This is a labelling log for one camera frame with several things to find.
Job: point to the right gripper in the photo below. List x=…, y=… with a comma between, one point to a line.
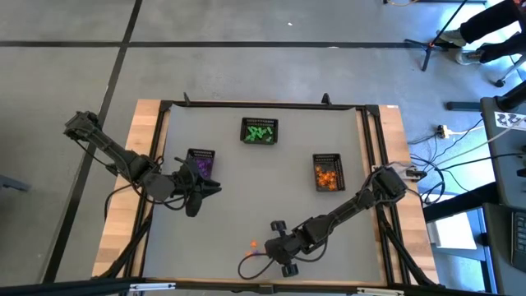
x=283, y=248

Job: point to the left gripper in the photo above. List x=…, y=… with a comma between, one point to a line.
x=189, y=181

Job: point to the black plastic basket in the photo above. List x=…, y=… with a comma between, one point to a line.
x=326, y=157
x=201, y=152
x=259, y=121

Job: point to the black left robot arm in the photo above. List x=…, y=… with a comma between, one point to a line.
x=123, y=158

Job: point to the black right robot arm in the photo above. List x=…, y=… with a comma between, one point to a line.
x=353, y=205

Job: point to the white panel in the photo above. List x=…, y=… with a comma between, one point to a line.
x=452, y=234

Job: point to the black desk beam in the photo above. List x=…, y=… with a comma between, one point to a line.
x=460, y=202

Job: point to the yellow power plug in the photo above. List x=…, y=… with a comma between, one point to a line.
x=442, y=131

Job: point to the gray chair base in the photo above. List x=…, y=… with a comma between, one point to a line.
x=12, y=183

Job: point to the black floor stand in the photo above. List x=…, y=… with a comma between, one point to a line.
x=464, y=106

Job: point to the black desk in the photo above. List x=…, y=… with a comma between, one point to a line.
x=505, y=185

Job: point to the black keyboard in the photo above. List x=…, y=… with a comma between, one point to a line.
x=520, y=242

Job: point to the black tripod stand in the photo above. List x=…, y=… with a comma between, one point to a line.
x=429, y=48

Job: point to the white paper label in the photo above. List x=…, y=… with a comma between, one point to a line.
x=499, y=116

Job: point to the person's shoe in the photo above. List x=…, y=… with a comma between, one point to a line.
x=468, y=57
x=452, y=38

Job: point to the rolling chair base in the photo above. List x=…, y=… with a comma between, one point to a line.
x=499, y=83

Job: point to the person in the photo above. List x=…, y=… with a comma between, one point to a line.
x=489, y=20

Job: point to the small gray camera box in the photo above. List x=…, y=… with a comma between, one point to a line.
x=266, y=289

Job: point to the black aluminium rig frame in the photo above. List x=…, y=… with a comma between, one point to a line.
x=263, y=105

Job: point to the silver frame bracket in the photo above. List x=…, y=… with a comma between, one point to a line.
x=152, y=286
x=380, y=292

